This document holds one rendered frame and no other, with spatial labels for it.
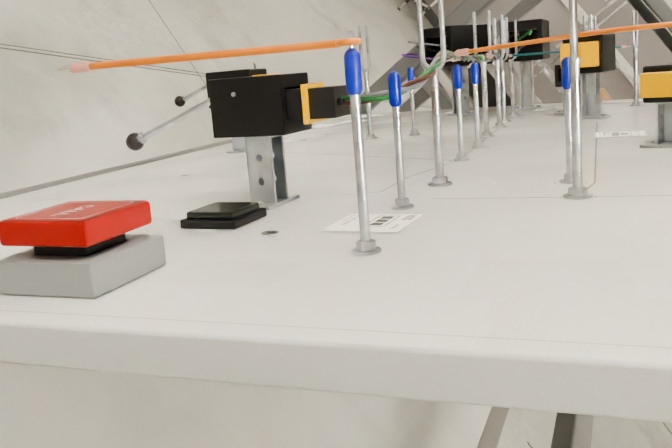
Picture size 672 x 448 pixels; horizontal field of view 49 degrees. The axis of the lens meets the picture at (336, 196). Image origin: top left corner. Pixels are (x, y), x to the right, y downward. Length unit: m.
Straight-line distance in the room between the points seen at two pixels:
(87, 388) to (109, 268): 0.42
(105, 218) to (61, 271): 0.03
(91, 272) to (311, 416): 0.65
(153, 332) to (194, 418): 0.54
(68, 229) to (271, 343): 0.12
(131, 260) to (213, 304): 0.06
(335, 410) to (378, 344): 0.76
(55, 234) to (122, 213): 0.03
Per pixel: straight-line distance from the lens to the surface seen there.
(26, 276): 0.36
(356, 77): 0.35
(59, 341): 0.32
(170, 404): 0.81
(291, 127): 0.50
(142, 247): 0.37
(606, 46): 1.03
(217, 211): 0.46
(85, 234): 0.34
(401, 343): 0.25
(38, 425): 0.71
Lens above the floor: 1.34
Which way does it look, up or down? 23 degrees down
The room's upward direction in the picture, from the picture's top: 50 degrees clockwise
